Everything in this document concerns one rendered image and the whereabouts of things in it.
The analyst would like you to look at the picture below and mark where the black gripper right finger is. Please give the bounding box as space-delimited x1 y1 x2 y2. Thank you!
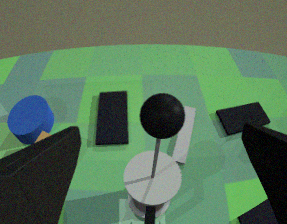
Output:
241 121 287 224

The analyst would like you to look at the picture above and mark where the grey flat bar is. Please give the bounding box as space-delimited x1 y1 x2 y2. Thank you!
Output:
172 107 196 165

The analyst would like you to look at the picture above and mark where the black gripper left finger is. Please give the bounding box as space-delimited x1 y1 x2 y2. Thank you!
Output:
0 127 82 224

